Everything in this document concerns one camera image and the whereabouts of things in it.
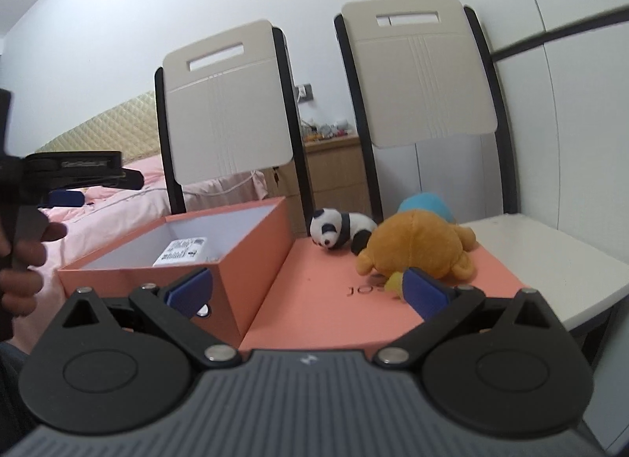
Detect orange shoe box base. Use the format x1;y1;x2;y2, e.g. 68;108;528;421
57;198;294;347

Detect person's left hand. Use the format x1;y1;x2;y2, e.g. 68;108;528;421
1;223;67;341

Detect pink bed with bedding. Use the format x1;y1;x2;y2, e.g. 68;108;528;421
9;156;268;354

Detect white table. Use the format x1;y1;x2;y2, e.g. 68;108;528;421
467;214;629;330

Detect quilted beige headboard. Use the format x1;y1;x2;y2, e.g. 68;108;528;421
37;90;160;163

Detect white paper label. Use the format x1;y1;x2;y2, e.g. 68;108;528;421
153;236;209;267

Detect brown bear plush toy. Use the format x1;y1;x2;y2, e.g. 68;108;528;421
355;209;478;291

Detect left beige folding chair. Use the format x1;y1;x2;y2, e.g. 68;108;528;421
154;20;315;221

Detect beige folding chair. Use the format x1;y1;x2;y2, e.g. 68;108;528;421
154;20;315;221
334;0;520;221

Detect panda plush toy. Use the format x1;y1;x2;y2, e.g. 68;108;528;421
309;208;377;256

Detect wooden nightstand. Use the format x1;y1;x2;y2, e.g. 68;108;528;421
262;136;372;238

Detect right beige folding chair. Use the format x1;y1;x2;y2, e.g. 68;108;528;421
334;0;520;221

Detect small items on nightstand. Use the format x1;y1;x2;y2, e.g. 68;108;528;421
301;119;355;143

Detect wall power socket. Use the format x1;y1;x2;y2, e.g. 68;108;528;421
295;83;313;103

